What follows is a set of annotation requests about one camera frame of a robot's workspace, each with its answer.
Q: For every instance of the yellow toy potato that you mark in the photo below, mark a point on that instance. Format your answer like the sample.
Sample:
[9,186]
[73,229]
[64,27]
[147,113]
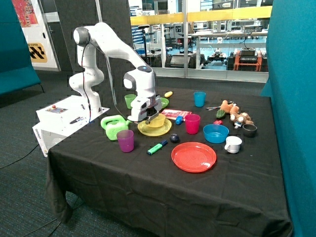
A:
[168,94]

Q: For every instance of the dark blue ball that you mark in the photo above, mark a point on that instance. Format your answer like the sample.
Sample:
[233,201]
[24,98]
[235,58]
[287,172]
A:
[174,138]

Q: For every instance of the black tripod stand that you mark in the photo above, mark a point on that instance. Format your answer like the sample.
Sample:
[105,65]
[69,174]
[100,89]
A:
[144,29]

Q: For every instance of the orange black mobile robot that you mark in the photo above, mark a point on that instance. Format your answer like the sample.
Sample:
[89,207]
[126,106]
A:
[248,59]

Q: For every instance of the green plastic plate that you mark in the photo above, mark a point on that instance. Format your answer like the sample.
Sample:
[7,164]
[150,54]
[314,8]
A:
[164,102]

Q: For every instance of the red book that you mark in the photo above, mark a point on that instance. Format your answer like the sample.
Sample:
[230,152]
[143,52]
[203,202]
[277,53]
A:
[173,114]

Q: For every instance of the blue plastic bowl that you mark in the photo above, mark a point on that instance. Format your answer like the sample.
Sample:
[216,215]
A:
[215,133]

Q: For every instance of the brown teddy bear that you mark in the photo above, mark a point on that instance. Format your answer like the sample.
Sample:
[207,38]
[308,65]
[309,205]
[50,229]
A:
[239,119]

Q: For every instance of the black tablecloth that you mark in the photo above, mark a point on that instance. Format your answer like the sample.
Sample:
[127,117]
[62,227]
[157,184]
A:
[241,195]

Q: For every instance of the teal partition panel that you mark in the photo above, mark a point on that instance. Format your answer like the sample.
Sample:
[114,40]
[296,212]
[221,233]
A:
[291,51]

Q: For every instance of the yellow plastic bowl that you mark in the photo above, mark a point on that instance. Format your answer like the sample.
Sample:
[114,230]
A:
[157,122]

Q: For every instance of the green toy vegetable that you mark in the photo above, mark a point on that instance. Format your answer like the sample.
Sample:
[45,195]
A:
[220,114]

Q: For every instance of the white mug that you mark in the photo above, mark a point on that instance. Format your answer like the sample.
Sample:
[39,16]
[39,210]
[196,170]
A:
[233,144]

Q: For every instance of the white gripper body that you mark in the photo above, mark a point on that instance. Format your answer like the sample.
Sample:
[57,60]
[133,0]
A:
[144,108]

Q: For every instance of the pink plastic cup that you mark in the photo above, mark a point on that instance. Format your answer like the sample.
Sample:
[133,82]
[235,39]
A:
[192,122]

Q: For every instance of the green plastic cup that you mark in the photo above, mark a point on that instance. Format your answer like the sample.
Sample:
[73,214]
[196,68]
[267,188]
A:
[128,100]

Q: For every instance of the blue plastic cup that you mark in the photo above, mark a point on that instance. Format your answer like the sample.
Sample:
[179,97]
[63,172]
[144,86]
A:
[199,98]

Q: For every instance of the green toy watering can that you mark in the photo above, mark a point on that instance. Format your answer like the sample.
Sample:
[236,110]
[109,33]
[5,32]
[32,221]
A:
[113,125]

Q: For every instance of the yellow black sign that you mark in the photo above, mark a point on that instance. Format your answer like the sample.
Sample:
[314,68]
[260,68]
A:
[37,53]

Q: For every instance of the blue toy block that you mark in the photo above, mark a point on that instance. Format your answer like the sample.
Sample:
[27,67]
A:
[179,120]

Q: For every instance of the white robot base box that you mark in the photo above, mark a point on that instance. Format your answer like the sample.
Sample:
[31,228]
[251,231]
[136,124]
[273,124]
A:
[63,118]

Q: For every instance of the black small bowl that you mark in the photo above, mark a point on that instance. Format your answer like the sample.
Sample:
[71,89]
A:
[249,130]

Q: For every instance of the purple plastic cup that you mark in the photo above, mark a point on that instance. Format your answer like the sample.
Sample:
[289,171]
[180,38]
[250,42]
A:
[126,140]

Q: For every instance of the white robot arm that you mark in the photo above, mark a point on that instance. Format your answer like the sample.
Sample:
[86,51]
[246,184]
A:
[101,36]

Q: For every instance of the red wall poster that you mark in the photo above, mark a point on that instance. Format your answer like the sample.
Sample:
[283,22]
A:
[25,13]

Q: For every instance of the orange plush toy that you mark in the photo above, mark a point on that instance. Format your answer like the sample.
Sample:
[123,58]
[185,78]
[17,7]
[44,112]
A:
[226,106]

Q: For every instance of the yellow plastic plate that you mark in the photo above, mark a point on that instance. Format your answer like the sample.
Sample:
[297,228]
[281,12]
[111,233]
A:
[145,129]

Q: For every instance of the red plastic plate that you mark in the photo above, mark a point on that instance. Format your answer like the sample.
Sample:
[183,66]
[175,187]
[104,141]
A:
[193,157]

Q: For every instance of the green highlighter marker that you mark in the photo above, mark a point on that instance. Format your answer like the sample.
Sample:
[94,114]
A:
[157,147]

